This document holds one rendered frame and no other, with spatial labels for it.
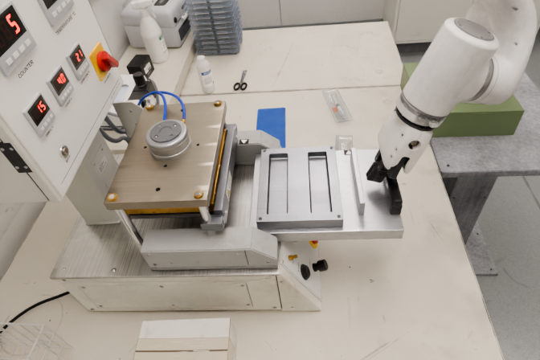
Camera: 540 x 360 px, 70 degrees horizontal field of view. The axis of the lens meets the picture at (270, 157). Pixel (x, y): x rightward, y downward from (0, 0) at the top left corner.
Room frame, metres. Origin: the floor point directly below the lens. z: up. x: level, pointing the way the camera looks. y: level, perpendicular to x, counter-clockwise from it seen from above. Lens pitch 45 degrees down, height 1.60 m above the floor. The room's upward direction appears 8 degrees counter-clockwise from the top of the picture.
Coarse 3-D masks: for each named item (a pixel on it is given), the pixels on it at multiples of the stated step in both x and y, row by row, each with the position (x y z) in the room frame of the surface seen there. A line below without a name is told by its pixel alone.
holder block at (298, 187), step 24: (264, 168) 0.58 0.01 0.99; (288, 168) 0.57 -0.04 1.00; (312, 168) 0.57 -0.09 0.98; (336, 168) 0.55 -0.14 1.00; (264, 192) 0.51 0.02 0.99; (288, 192) 0.50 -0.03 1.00; (312, 192) 0.50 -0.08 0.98; (336, 192) 0.48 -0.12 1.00; (264, 216) 0.45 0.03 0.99; (288, 216) 0.44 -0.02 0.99; (312, 216) 0.43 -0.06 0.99; (336, 216) 0.43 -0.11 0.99
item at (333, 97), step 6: (324, 90) 1.13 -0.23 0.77; (330, 90) 1.13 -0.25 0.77; (336, 90) 1.12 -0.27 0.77; (330, 96) 1.09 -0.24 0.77; (336, 96) 1.09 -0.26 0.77; (330, 102) 1.06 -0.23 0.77; (336, 102) 1.05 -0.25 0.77; (342, 102) 1.05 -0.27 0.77; (336, 108) 1.02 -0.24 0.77; (342, 108) 1.01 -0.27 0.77; (336, 114) 0.99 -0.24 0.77; (342, 114) 0.99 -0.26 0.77; (348, 114) 0.98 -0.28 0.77; (342, 120) 0.96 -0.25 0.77
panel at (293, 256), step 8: (280, 248) 0.42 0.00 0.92; (288, 248) 0.43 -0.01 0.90; (296, 248) 0.45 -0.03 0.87; (304, 248) 0.47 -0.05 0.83; (312, 248) 0.49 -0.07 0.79; (280, 256) 0.40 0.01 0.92; (288, 256) 0.41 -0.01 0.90; (296, 256) 0.41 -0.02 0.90; (304, 256) 0.45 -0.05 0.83; (312, 256) 0.47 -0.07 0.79; (288, 264) 0.40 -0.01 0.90; (296, 264) 0.41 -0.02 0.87; (304, 264) 0.42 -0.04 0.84; (312, 264) 0.45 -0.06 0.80; (296, 272) 0.39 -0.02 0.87; (312, 272) 0.42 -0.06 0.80; (320, 272) 0.44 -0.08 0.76; (304, 280) 0.39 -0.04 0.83; (312, 280) 0.40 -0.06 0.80; (320, 280) 0.42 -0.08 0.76; (312, 288) 0.39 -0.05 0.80; (320, 288) 0.40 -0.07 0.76; (320, 296) 0.38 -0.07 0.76
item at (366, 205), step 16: (256, 160) 0.63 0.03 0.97; (352, 160) 0.56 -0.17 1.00; (368, 160) 0.58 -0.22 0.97; (256, 176) 0.58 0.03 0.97; (352, 176) 0.54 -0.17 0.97; (256, 192) 0.53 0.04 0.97; (352, 192) 0.50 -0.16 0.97; (368, 192) 0.49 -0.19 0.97; (384, 192) 0.49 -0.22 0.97; (256, 208) 0.49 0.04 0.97; (352, 208) 0.46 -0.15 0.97; (368, 208) 0.45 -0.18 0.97; (384, 208) 0.45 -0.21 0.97; (256, 224) 0.45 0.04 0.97; (352, 224) 0.42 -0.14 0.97; (368, 224) 0.42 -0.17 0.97; (384, 224) 0.41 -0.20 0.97; (400, 224) 0.41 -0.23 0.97; (288, 240) 0.42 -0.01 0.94; (304, 240) 0.42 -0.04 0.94
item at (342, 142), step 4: (336, 136) 0.89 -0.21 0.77; (340, 136) 0.88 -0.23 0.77; (344, 136) 0.88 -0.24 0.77; (348, 136) 0.88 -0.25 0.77; (352, 136) 0.88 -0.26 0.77; (336, 140) 0.87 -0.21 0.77; (340, 140) 0.86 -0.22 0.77; (344, 140) 0.86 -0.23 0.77; (348, 140) 0.86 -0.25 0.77; (352, 140) 0.86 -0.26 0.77; (336, 144) 0.85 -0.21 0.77; (340, 144) 0.85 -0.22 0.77; (344, 144) 0.84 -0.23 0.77; (348, 144) 0.84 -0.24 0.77; (352, 144) 0.84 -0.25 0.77; (336, 148) 0.83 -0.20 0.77; (340, 148) 0.83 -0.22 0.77; (344, 148) 0.83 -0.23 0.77; (348, 148) 0.83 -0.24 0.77
